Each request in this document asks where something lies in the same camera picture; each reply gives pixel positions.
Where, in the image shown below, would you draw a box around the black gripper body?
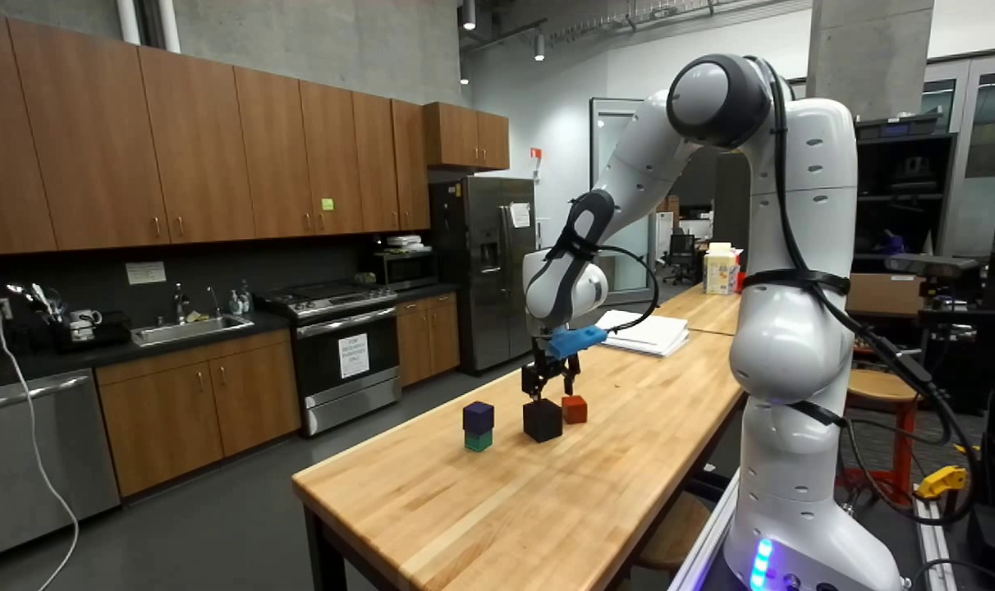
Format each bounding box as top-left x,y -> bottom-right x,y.
521,339 -> 581,384

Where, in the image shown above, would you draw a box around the navy blue cube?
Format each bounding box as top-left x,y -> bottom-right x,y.
461,401 -> 499,438

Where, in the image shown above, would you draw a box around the white paper stack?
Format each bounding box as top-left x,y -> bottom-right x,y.
592,308 -> 694,361

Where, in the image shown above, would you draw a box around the stainless steel refrigerator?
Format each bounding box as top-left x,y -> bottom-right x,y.
428,176 -> 544,378

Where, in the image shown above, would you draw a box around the narrow wooden base cabinet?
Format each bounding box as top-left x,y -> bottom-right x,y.
393,289 -> 463,391

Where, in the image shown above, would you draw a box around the black microwave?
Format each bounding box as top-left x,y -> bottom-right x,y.
364,243 -> 440,297

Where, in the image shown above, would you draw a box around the white paper sign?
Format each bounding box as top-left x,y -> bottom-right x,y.
336,333 -> 376,384

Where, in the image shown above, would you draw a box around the white milk carton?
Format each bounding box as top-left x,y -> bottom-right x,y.
704,240 -> 744,300

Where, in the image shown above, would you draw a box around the stainless steel oven range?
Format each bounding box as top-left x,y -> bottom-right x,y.
262,280 -> 403,442

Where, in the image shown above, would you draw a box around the small wooden overhead cabinet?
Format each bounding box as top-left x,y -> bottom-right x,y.
424,100 -> 511,176

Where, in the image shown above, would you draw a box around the red legged wooden stool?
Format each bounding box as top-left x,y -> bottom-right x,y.
838,369 -> 922,514

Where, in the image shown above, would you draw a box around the cardboard box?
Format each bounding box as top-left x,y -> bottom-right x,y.
848,271 -> 927,322

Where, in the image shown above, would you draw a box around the brown wooden base cabinets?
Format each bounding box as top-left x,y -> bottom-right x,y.
96,324 -> 306,502

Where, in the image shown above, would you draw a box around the steel kitchen sink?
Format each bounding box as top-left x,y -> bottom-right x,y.
127,311 -> 257,353

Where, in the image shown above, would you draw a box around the dark storage shelf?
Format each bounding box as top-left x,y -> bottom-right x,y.
854,111 -> 962,268

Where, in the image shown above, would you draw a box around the silver kettle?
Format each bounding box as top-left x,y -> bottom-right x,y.
48,306 -> 110,353

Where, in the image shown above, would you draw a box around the stainless steel dishwasher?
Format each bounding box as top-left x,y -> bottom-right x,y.
0,364 -> 126,568

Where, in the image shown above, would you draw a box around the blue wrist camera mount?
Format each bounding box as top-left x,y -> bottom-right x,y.
544,322 -> 613,364

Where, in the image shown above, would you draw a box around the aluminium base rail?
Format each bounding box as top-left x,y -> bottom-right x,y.
667,472 -> 742,591

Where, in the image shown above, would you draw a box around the black table frame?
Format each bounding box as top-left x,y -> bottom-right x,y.
298,502 -> 411,591

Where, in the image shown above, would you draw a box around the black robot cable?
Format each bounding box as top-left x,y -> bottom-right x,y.
739,52 -> 977,528

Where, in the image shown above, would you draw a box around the yellow cable connector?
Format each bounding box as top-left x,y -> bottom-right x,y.
912,463 -> 971,506

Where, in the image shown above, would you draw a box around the white wall outlet plate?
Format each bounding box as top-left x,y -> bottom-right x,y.
123,259 -> 171,289

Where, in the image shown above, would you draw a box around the brown wooden wall cabinets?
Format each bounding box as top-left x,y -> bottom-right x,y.
0,9 -> 435,259

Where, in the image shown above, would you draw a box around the white power cable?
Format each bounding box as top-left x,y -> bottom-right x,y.
0,315 -> 84,591

